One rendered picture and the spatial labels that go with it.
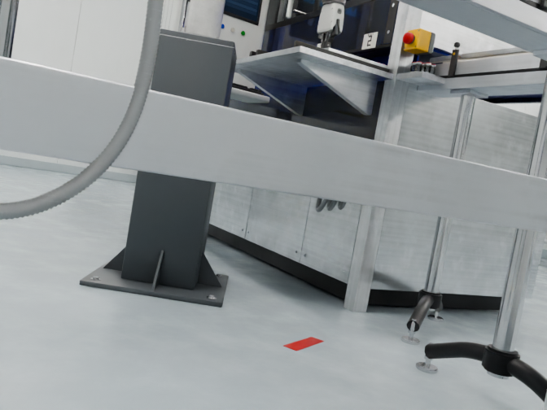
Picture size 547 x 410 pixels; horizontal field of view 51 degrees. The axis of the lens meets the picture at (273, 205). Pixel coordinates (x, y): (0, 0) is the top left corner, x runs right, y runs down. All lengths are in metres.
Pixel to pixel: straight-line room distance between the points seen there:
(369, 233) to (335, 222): 0.20
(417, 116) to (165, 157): 1.46
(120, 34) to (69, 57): 0.67
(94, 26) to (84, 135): 6.59
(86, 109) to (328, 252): 1.59
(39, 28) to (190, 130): 6.47
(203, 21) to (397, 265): 1.14
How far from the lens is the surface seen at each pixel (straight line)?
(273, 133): 0.94
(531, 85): 1.88
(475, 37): 2.42
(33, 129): 0.83
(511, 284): 1.44
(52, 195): 0.83
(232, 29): 2.93
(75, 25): 7.37
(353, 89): 2.14
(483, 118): 2.45
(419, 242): 2.28
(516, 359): 1.46
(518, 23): 1.31
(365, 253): 2.12
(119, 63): 7.42
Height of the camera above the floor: 0.47
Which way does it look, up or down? 3 degrees down
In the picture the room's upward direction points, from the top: 10 degrees clockwise
